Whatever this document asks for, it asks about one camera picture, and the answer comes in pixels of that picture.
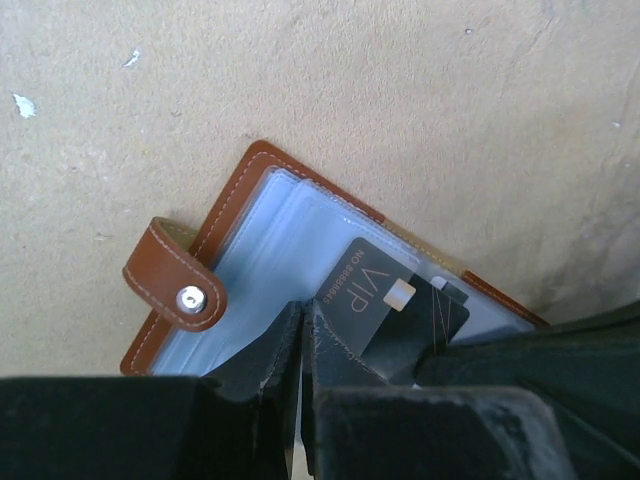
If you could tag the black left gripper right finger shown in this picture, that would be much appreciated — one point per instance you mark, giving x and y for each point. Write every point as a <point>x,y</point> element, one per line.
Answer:
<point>355,425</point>

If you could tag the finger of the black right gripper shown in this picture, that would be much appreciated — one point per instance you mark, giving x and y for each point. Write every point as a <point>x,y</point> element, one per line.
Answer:
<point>587,371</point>

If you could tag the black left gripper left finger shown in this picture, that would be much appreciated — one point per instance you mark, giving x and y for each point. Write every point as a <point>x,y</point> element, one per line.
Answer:
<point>235,422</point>

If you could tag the black VIP credit card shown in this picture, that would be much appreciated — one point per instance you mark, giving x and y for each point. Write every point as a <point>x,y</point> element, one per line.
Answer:
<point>387,316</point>

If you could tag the brown leather card holder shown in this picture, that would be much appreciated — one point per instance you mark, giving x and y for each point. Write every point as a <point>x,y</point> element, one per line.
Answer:
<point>272,237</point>

